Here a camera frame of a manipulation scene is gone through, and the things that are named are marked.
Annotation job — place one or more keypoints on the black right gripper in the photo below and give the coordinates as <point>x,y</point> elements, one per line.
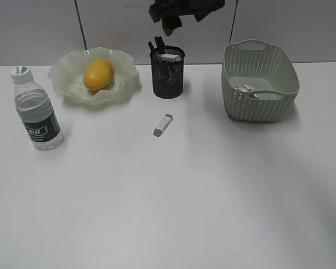
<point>169,12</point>

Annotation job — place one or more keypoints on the black marker pen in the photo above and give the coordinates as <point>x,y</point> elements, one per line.
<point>152,50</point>
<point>159,45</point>
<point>166,52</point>

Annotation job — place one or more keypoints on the grey white eraser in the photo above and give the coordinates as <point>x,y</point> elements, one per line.
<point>170,57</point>
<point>163,124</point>
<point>173,74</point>

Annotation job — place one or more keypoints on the yellow mango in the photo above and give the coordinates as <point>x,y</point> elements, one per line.
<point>98,74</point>

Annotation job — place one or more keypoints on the white waste paper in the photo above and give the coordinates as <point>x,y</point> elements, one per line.
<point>247,88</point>

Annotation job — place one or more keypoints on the clear water bottle green label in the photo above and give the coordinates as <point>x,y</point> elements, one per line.
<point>35,110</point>

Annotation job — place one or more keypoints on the black mesh pen holder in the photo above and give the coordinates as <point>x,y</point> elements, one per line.
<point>159,76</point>

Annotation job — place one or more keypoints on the pale green plastic basket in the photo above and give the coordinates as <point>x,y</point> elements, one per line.
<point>266,68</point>

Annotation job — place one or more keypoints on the pale green wavy glass plate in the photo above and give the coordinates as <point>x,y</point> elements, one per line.
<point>67,75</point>

